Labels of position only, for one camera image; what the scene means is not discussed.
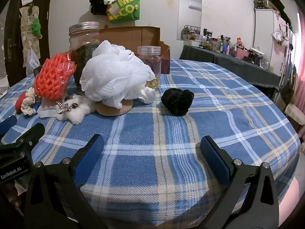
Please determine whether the green tote bag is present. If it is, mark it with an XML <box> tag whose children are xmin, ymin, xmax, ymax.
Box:
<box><xmin>106</xmin><ymin>0</ymin><xmax>141</xmax><ymax>24</ymax></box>

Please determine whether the pink curtain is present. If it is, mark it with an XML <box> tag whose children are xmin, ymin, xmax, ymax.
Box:
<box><xmin>294</xmin><ymin>5</ymin><xmax>305</xmax><ymax>115</ymax></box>

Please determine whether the cream hanging organizer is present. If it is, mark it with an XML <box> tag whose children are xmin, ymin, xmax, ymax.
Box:
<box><xmin>19</xmin><ymin>5</ymin><xmax>41</xmax><ymax>68</ymax></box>

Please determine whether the white cabinet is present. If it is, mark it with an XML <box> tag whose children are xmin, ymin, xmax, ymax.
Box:
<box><xmin>253</xmin><ymin>7</ymin><xmax>296</xmax><ymax>77</ymax></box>

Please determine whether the cardboard box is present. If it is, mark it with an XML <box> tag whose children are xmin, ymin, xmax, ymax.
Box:
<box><xmin>99</xmin><ymin>26</ymin><xmax>171</xmax><ymax>75</ymax></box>

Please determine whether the black fuzzy scrunchie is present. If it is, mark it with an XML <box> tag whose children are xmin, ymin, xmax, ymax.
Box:
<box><xmin>161</xmin><ymin>88</ymin><xmax>194</xmax><ymax>116</ymax></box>

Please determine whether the red fabric pouch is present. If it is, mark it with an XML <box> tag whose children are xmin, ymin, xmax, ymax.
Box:
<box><xmin>15</xmin><ymin>92</ymin><xmax>26</xmax><ymax>111</ymax></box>

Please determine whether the red foam net sleeve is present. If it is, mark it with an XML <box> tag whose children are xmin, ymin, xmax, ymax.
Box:
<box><xmin>34</xmin><ymin>54</ymin><xmax>77</xmax><ymax>100</ymax></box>

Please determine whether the dark suitcase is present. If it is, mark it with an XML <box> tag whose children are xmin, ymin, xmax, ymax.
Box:
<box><xmin>253</xmin><ymin>0</ymin><xmax>285</xmax><ymax>11</ymax></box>

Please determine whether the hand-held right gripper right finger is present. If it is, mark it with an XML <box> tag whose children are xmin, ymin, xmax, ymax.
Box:
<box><xmin>200</xmin><ymin>135</ymin><xmax>279</xmax><ymax>229</ymax></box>

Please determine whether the brown round pad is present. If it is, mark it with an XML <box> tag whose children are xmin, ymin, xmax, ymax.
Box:
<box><xmin>96</xmin><ymin>99</ymin><xmax>134</xmax><ymax>116</ymax></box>

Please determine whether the green plush toy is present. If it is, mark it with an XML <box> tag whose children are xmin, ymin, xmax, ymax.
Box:
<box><xmin>32</xmin><ymin>18</ymin><xmax>43</xmax><ymax>39</ymax></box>

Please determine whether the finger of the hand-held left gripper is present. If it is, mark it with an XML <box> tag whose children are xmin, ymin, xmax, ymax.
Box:
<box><xmin>0</xmin><ymin>115</ymin><xmax>18</xmax><ymax>137</ymax></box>
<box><xmin>0</xmin><ymin>123</ymin><xmax>46</xmax><ymax>149</ymax></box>

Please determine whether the row of cosmetic bottles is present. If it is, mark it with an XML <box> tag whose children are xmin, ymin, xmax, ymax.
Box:
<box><xmin>181</xmin><ymin>25</ymin><xmax>274</xmax><ymax>71</ymax></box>

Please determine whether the dark green covered table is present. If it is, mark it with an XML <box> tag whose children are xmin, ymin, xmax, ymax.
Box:
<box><xmin>179</xmin><ymin>44</ymin><xmax>283</xmax><ymax>101</ymax></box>

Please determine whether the wall mirror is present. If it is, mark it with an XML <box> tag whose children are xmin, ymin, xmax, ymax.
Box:
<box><xmin>177</xmin><ymin>0</ymin><xmax>202</xmax><ymax>41</ymax></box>

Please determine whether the white cotton wad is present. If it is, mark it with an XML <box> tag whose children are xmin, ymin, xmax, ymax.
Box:
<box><xmin>139</xmin><ymin>87</ymin><xmax>156</xmax><ymax>104</ymax></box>

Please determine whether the glass jar with metal lid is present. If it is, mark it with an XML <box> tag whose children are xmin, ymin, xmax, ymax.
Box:
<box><xmin>69</xmin><ymin>21</ymin><xmax>100</xmax><ymax>93</ymax></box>

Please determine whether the pink cloth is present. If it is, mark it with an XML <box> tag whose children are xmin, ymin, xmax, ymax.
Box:
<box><xmin>279</xmin><ymin>177</ymin><xmax>299</xmax><ymax>210</ymax></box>

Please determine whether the white fluffy plush with bow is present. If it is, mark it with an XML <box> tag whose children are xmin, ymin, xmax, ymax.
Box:
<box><xmin>56</xmin><ymin>95</ymin><xmax>96</xmax><ymax>126</ymax></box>

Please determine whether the clear plastic jar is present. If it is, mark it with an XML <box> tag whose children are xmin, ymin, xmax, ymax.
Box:
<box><xmin>137</xmin><ymin>46</ymin><xmax>162</xmax><ymax>91</ymax></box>

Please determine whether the dark wooden door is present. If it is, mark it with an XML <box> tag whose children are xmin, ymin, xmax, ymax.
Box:
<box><xmin>4</xmin><ymin>0</ymin><xmax>56</xmax><ymax>86</ymax></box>

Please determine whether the white mesh bath pouf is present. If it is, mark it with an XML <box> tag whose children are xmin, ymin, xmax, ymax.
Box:
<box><xmin>80</xmin><ymin>40</ymin><xmax>156</xmax><ymax>109</ymax></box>

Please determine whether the white crumpled paper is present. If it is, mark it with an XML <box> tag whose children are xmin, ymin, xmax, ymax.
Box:
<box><xmin>0</xmin><ymin>75</ymin><xmax>10</xmax><ymax>97</ymax></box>

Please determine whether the blue plaid tablecloth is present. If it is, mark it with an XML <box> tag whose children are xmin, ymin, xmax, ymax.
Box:
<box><xmin>0</xmin><ymin>58</ymin><xmax>301</xmax><ymax>229</ymax></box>

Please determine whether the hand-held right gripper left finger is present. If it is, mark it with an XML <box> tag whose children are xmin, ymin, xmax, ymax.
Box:
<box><xmin>24</xmin><ymin>134</ymin><xmax>112</xmax><ymax>229</ymax></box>

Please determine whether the cream crochet lace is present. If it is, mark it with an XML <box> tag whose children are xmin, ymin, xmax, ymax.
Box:
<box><xmin>21</xmin><ymin>88</ymin><xmax>42</xmax><ymax>116</ymax></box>

